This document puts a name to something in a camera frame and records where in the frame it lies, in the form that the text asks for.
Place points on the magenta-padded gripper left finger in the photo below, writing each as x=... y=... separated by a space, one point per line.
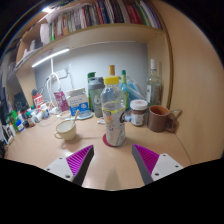
x=74 y=165

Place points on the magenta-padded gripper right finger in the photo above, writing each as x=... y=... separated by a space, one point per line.
x=151 y=163

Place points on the clear yellow-capped drink bottle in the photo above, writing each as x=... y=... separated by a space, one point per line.
x=114 y=113

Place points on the cream ceramic mug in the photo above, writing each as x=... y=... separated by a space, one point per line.
x=65 y=130

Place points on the brown mug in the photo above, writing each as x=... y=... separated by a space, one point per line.
x=158 y=119

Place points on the white marker pen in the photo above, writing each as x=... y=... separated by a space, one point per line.
x=100 y=122

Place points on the brown jar with white lid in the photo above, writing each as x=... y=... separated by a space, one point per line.
x=138 y=113

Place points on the pink packet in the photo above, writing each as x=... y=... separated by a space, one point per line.
x=61 y=101

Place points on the white bottle with blue cap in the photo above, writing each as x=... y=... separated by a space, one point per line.
x=20 y=126

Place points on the grey shaker bottle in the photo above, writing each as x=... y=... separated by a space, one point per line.
x=96 y=96

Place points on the red and white canister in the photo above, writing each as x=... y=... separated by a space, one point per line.
x=37 y=100

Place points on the clear blue plastic bag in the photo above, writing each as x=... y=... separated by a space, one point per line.
x=136 y=89

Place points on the tall clear glass bottle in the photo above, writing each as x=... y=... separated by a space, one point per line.
x=154 y=86

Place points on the small green bottle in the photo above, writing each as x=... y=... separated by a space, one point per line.
x=12 y=118

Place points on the slim green-capped bottle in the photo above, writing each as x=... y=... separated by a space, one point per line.
x=124 y=86

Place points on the small black bag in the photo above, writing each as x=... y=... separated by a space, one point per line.
x=20 y=101

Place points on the dark green tall bottle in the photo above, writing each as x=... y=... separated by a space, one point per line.
x=91 y=75

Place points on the white LED light bar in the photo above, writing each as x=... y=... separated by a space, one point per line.
x=50 y=57

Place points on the bright tube light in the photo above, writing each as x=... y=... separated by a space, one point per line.
x=47 y=9

